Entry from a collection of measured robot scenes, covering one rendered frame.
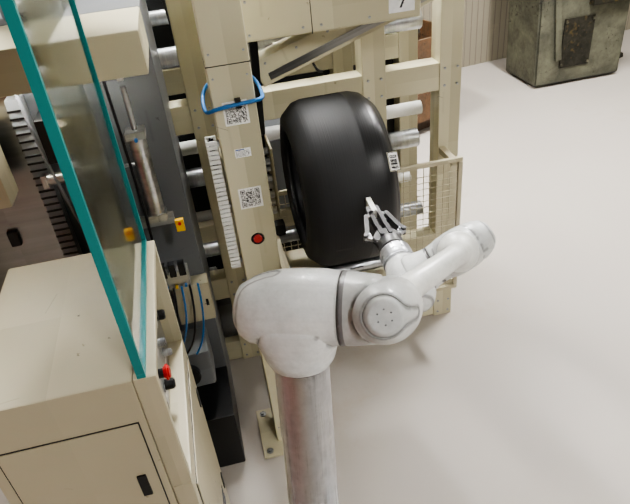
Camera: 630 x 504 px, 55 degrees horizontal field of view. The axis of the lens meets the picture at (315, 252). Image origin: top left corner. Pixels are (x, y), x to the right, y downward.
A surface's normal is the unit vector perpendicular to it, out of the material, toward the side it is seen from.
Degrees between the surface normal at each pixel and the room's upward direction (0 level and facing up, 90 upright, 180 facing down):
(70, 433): 90
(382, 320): 58
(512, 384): 0
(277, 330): 85
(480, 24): 90
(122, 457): 90
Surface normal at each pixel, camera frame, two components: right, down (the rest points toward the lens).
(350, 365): -0.09, -0.82
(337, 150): 0.10, -0.21
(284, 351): -0.24, 0.44
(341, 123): 0.02, -0.50
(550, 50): 0.24, 0.53
